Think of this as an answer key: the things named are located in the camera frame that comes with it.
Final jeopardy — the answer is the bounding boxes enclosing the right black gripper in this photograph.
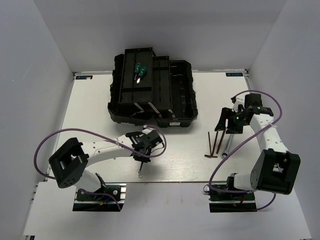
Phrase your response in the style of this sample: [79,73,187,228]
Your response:
[214,107,249,134]

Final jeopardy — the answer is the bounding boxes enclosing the small silver ratchet wrench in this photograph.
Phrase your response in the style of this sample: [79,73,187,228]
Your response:
[137,162,144,176]

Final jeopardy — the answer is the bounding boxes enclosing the large silver ratchet wrench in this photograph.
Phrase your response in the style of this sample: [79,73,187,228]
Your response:
[221,134,234,159]

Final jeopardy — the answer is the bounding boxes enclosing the black plastic toolbox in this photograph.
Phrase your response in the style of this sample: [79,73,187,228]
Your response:
[107,47,198,128]

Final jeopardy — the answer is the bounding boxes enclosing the green stubby screwdriver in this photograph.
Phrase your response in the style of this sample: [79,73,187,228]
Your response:
[136,66,147,84]
[134,62,142,81]

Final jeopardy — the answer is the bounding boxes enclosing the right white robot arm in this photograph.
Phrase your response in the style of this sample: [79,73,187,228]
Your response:
[208,90,301,200]

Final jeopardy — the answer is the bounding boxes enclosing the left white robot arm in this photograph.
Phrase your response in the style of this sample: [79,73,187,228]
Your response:
[49,128,164,200]

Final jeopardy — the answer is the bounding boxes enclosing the left blue table label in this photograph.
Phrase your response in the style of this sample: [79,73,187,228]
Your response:
[75,75,93,80]

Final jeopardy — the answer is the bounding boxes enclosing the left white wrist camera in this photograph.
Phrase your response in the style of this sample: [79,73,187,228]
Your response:
[142,125,158,135]

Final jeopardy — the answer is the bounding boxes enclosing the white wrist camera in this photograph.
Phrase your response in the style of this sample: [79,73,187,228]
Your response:
[231,97,245,113]
[142,125,158,135]

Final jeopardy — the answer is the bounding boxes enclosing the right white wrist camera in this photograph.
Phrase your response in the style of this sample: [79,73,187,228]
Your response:
[231,97,245,113]

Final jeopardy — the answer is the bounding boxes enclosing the brown T-handle hex key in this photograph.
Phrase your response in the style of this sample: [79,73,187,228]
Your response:
[204,132,218,158]

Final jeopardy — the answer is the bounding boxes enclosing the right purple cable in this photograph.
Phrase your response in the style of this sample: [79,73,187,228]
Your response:
[208,89,283,211]

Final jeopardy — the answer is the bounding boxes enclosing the purple cable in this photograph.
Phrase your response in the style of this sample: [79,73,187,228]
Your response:
[208,89,283,211]
[33,124,167,211]

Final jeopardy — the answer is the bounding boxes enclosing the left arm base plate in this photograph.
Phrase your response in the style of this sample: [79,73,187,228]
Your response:
[72,183,127,212]

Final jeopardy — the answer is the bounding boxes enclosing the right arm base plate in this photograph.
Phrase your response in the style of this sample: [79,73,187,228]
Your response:
[203,184,257,213]

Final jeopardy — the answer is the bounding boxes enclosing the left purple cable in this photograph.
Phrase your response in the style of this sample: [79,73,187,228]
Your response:
[33,124,167,211]

